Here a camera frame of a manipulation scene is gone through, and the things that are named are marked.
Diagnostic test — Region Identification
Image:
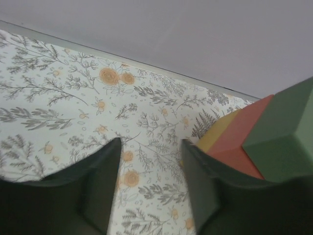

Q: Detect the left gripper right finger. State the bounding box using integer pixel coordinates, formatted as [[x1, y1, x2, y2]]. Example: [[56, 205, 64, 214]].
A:
[[181, 139, 313, 235]]

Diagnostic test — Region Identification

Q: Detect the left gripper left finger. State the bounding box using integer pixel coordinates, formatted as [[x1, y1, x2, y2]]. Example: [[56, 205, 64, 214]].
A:
[[0, 138, 122, 235]]

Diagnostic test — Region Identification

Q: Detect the pink drawer box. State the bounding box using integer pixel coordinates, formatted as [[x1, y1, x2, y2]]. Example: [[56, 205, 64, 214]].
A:
[[207, 95, 273, 179]]

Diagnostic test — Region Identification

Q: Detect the yellow bottom drawer box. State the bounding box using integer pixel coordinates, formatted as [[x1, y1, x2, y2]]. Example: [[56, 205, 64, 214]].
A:
[[197, 110, 240, 153]]

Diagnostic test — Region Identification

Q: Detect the floral patterned table mat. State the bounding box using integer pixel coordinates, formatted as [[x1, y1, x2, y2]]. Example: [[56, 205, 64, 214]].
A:
[[0, 31, 250, 235]]

